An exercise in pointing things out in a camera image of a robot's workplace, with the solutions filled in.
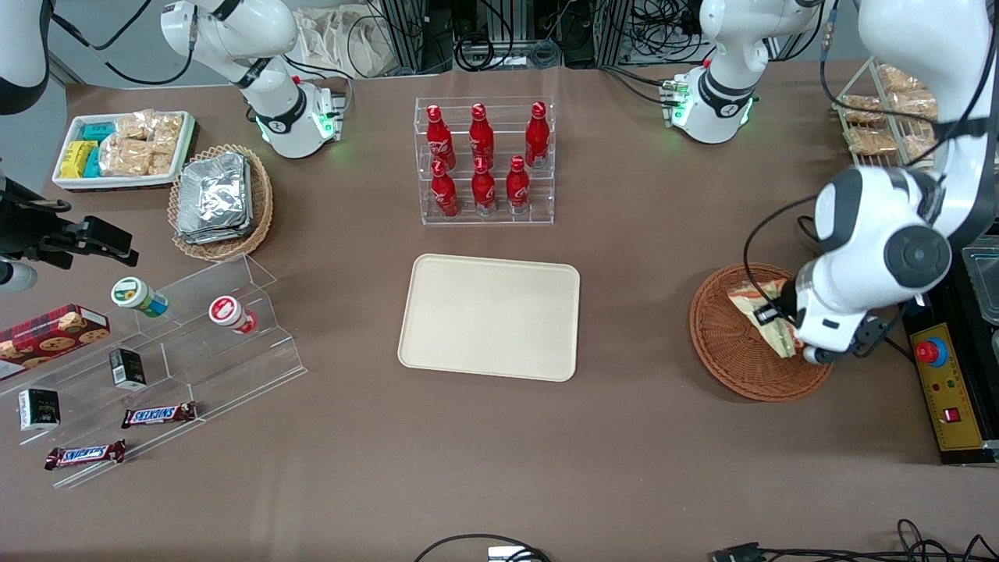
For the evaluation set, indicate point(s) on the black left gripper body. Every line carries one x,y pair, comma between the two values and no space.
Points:
786,300

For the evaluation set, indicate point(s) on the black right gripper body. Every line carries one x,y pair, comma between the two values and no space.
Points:
37,232

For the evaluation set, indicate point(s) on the triangular sandwich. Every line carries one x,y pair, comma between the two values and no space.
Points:
773,336

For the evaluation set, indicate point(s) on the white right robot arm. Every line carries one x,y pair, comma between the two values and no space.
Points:
265,31

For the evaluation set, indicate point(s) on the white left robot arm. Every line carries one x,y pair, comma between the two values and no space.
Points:
882,234

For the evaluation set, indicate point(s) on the brown round wicker basket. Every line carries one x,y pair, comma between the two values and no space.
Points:
726,351

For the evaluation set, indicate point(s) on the white rectangular snack tray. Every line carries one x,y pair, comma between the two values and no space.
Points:
117,183

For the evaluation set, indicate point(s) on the light oval wicker basket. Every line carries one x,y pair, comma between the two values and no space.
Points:
264,207

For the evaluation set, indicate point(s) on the beige plastic serving tray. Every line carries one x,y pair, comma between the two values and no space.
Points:
488,316

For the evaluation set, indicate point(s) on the green lid drink cup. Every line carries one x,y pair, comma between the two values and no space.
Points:
129,293

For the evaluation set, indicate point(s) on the teal snack packet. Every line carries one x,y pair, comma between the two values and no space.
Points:
97,131
92,164

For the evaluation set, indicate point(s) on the yellow snack packet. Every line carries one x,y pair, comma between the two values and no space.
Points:
76,158

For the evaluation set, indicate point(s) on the clear bagged rice cracker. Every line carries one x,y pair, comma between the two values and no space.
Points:
125,156
897,78
917,147
161,164
134,125
909,109
862,109
870,140
168,131

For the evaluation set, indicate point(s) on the silver foil packet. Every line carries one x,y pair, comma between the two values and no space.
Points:
212,191
211,236

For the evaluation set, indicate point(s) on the red cookie box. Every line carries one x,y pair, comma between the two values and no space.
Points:
55,336

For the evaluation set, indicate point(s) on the red lid drink cup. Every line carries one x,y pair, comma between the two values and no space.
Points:
224,310

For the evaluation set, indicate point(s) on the small black carton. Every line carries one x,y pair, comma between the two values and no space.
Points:
127,368
39,410

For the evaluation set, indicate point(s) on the red emergency stop button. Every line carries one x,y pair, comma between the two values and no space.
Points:
929,351

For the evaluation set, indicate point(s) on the clear acrylic stepped shelf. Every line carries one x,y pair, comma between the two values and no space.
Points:
234,367

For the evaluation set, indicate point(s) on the brown snickers bar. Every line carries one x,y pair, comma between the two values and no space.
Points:
158,415
84,454

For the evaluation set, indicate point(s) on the black yellow control box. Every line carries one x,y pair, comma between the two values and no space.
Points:
948,390

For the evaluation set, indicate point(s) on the clear plastic container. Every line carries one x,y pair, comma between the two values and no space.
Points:
985,289

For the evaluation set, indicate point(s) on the red cola bottle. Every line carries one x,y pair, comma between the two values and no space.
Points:
517,189
445,195
439,140
537,139
481,139
484,191

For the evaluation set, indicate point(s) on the clear acrylic bottle rack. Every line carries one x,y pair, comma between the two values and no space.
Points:
499,220

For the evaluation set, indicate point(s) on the white cloth bag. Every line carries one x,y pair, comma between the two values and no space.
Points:
343,43

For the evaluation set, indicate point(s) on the small white device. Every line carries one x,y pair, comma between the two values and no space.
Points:
507,554

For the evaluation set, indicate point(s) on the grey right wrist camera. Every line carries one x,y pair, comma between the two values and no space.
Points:
17,275

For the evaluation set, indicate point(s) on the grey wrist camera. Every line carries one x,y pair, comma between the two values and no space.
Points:
815,357
17,275

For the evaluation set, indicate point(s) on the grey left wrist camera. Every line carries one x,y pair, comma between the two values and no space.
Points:
815,357

